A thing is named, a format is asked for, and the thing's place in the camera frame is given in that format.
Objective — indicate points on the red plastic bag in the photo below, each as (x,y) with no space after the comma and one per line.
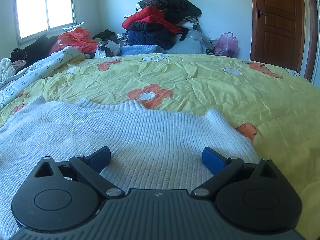
(77,38)

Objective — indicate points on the pile of dark clothes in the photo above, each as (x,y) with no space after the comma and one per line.
(180,12)

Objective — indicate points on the brown wooden door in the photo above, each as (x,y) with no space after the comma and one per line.
(285,33)

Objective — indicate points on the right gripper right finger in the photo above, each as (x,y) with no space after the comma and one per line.
(255,198)

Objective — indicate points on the yellow floral bedspread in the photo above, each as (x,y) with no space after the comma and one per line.
(276,110)

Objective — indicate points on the red jacket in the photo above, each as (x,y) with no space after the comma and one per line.
(151,14)

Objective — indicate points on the white knit sweater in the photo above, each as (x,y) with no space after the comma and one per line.
(150,149)

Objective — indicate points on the pink plastic bag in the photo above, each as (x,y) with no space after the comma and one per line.
(227,45)

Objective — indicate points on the window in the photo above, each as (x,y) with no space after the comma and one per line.
(38,17)

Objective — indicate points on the white printed quilt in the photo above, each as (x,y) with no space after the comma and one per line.
(14,85)

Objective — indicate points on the light blue knit garment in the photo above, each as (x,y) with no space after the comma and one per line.
(141,49)

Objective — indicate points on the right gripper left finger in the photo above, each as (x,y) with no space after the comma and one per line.
(62,195)

